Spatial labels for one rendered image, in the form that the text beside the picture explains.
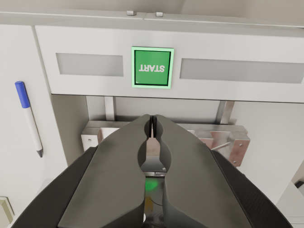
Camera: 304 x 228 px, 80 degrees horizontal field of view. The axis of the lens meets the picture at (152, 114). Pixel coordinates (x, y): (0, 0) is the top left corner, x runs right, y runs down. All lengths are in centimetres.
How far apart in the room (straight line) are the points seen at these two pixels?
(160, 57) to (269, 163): 50
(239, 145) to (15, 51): 43
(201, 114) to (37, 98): 35
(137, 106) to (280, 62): 29
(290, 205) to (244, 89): 73
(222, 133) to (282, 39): 23
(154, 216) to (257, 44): 51
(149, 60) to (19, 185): 36
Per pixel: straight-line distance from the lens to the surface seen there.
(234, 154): 45
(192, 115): 47
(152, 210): 59
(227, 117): 46
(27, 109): 33
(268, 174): 70
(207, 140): 41
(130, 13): 60
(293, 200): 100
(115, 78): 27
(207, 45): 27
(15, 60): 31
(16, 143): 39
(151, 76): 26
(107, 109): 42
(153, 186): 51
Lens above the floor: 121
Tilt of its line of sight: 60 degrees down
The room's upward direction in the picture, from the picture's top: 179 degrees clockwise
